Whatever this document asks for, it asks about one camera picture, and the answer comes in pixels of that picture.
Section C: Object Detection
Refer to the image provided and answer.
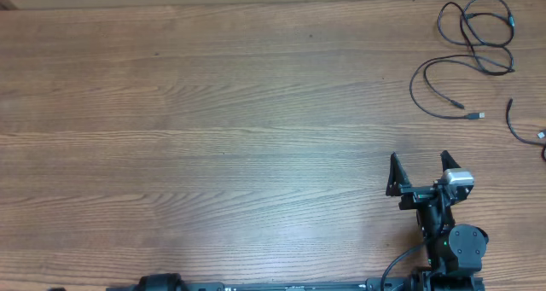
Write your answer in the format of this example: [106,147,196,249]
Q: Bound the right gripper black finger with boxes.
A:
[440,150,460,172]
[386,152,412,196]

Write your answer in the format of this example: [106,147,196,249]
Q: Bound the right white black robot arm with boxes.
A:
[379,150,489,291]

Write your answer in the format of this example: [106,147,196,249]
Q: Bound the black usb cables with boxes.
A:
[409,0,516,121]

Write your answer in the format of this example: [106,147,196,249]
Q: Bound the long black cable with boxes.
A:
[505,97,546,162]

